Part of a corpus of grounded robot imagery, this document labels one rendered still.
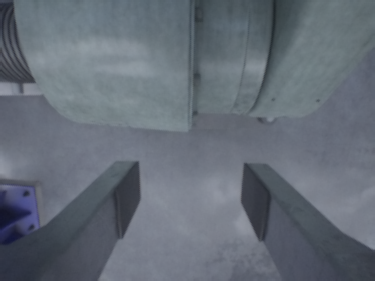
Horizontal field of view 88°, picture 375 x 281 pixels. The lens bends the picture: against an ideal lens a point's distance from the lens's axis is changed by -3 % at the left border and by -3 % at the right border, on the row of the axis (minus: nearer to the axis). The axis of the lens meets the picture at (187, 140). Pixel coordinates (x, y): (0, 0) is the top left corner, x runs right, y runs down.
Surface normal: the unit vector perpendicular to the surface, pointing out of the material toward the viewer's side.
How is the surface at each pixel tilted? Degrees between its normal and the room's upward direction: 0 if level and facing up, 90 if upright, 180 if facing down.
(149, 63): 18
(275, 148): 0
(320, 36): 48
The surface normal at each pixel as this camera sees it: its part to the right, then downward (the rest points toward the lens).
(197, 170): -0.01, 0.22
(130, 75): -0.09, 0.66
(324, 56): -0.02, 0.88
